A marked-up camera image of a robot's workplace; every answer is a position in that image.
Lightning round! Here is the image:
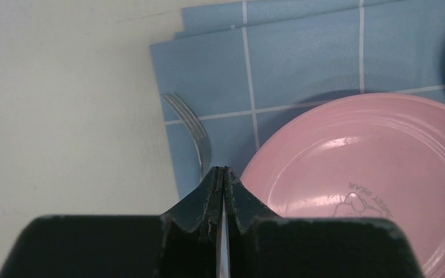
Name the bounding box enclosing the pink handled fork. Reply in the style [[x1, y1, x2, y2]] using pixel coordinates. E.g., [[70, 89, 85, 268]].
[[162, 93, 212, 180]]

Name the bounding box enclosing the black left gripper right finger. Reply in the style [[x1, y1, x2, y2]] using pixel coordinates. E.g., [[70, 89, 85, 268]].
[[223, 167, 278, 277]]

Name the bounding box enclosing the pink plate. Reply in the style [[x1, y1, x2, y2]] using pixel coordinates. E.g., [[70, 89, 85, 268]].
[[241, 93, 445, 277]]

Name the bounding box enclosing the blue checked cloth napkin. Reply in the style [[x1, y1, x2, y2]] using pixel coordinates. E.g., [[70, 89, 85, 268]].
[[148, 0, 445, 200]]

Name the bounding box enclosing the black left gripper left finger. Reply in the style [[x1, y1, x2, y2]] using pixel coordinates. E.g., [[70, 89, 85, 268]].
[[160, 167, 223, 277]]

